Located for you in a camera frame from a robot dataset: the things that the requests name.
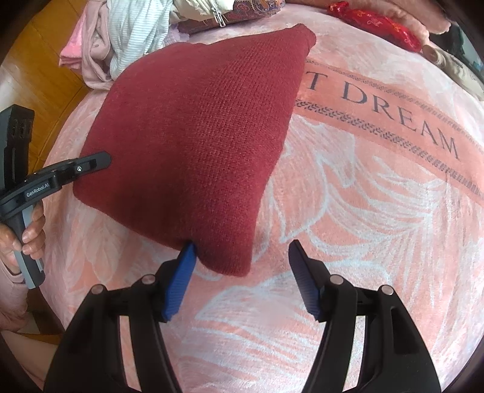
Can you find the bright pink cloth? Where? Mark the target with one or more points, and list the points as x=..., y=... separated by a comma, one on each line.
x=72, y=49

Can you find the beige cloth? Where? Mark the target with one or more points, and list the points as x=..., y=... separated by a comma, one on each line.
x=457, y=68

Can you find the person's leg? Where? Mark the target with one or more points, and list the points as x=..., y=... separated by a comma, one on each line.
x=22, y=359

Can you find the dark green cloth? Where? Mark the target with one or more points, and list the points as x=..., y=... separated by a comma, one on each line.
x=459, y=37

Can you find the dark red knitted sweater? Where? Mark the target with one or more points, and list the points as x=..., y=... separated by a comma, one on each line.
x=196, y=132

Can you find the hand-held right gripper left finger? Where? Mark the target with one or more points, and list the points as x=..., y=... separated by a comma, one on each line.
x=181, y=279

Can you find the pink feather-print blanket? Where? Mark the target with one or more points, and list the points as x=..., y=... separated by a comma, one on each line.
x=359, y=226

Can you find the red embroidered pouch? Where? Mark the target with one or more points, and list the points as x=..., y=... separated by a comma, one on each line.
x=378, y=22

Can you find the pale pink garment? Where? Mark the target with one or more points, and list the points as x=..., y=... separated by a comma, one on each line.
x=94, y=49

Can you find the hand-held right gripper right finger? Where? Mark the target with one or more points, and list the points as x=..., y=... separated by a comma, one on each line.
x=306, y=279

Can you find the person's left hand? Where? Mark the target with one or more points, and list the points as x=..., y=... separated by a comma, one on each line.
x=36, y=234

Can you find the paisley patterned cushion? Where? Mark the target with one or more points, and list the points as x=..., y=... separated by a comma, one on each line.
x=249, y=9

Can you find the person's left forearm pink sleeve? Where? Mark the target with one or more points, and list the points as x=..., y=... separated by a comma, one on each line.
x=9, y=298

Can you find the white striped garment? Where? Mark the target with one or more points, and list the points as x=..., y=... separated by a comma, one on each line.
x=136, y=30

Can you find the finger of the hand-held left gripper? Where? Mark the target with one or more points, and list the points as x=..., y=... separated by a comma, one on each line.
x=87, y=162

